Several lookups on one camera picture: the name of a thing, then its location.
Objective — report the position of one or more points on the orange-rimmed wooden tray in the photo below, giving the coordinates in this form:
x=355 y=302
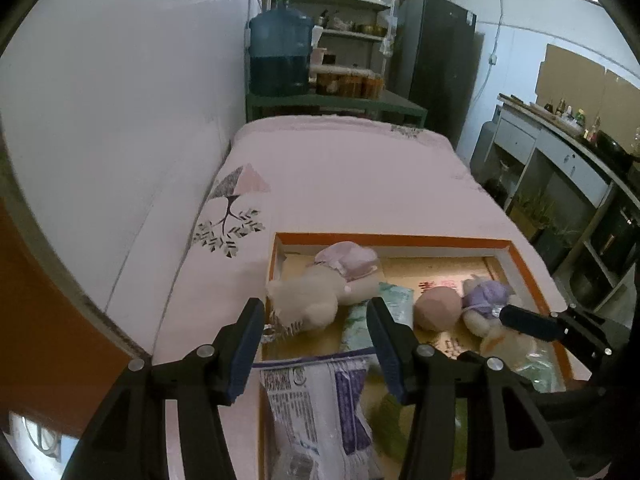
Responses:
x=450 y=270

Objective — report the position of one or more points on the white storage shelf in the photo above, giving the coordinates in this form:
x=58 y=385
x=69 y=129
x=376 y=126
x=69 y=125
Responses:
x=345 y=0

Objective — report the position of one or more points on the green plush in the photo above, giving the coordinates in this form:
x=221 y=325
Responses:
x=390 y=425

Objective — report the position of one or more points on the dark refrigerator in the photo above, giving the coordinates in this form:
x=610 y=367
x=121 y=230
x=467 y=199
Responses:
x=435 y=60

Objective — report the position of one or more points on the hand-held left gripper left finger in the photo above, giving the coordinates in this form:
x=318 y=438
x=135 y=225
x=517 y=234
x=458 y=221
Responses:
x=245 y=355

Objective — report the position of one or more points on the green tissue pack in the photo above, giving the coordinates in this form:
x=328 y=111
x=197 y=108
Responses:
x=400 y=300

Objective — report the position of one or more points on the grey gas cylinder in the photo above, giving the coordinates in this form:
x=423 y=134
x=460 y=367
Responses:
x=484 y=145

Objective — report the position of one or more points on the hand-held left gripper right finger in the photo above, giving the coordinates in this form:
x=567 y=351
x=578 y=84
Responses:
x=387 y=352

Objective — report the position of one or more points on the green metal table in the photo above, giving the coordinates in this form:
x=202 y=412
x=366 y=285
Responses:
x=350 y=103

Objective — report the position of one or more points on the brown wooden door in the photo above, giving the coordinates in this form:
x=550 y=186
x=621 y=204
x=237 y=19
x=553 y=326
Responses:
x=50 y=335

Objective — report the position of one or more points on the pink plush ball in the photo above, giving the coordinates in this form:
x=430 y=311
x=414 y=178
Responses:
x=437 y=310

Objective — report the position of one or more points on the cream teddy bear plush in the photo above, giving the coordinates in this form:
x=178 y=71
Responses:
x=310 y=295

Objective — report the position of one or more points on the row of bottles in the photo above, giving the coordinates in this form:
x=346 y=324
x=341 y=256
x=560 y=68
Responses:
x=575 y=120

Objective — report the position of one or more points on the small purple white plush toy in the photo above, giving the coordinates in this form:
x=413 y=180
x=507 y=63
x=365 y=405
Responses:
x=482 y=295

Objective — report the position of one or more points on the black wok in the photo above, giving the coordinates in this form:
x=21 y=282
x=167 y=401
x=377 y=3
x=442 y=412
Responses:
x=612 y=145

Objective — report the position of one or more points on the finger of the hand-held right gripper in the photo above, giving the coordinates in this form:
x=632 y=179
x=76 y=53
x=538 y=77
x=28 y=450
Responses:
x=530 y=322

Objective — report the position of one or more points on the row of amber jars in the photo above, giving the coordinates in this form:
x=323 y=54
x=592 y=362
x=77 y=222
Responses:
x=350 y=84

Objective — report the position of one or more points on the white counter cabinet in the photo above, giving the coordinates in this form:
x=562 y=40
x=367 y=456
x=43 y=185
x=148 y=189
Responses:
x=575 y=160

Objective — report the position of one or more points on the purple white plastic packet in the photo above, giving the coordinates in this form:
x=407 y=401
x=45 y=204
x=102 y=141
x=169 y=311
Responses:
x=310 y=410

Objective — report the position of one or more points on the yellow crate with plants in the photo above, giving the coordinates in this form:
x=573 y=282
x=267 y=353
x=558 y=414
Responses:
x=532 y=217

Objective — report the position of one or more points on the cardboard sheet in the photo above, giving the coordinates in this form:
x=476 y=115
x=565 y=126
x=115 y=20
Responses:
x=622 y=92
x=570 y=75

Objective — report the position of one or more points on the blue water jug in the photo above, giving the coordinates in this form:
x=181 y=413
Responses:
x=280 y=45

